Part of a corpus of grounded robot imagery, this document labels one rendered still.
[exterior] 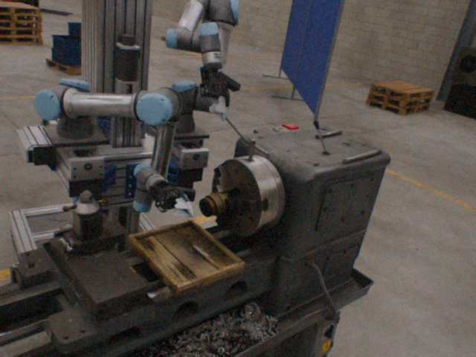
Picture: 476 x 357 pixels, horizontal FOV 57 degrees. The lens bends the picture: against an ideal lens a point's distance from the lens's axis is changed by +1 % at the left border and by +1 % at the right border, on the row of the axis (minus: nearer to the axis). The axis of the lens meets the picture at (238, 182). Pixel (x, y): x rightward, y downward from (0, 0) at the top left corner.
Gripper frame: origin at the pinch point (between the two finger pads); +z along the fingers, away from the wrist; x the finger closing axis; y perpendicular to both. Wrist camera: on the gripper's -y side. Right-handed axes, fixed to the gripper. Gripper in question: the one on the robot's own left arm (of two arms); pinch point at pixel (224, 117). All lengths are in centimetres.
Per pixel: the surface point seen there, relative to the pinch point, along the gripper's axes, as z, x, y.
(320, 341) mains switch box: 113, -8, -47
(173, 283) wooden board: 55, 7, 36
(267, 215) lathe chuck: 39.1, 14.0, -3.4
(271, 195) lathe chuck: 31.9, 15.7, -5.3
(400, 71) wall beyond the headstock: -118, -484, -980
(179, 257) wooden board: 50, -7, 25
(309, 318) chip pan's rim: 91, 5, -28
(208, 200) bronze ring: 30.2, 2.4, 14.4
